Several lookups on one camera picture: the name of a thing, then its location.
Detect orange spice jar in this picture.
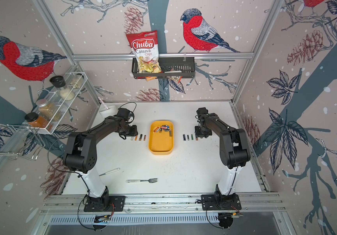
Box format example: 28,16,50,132
25,112,52,130

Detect metal fork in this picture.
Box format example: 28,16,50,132
126,178,158,183

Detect black lid spice jar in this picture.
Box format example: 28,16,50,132
50,75,75,101

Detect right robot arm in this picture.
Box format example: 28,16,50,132
195,107,252,204

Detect metal spoon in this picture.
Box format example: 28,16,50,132
100,167,120,176

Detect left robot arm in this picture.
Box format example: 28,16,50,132
63,108,138,212

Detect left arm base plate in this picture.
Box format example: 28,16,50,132
84,195,125,212

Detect pale spice jar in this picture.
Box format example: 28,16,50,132
70,73,84,89

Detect silver lid spice jar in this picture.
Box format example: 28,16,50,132
36,99,62,121

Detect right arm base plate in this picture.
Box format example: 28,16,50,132
201,193,242,211

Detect wire hanger rack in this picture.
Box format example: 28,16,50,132
0,124,46,161

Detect red Chuba cassava chips bag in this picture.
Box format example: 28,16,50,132
126,30,162,73

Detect white wire spice rack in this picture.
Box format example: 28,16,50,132
33,71,88,135

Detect yellow plastic storage box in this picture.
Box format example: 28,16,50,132
148,120,174,155

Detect black wall basket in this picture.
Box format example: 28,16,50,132
131,57,195,79

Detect white ceramic cup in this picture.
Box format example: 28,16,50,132
99,105,118,118

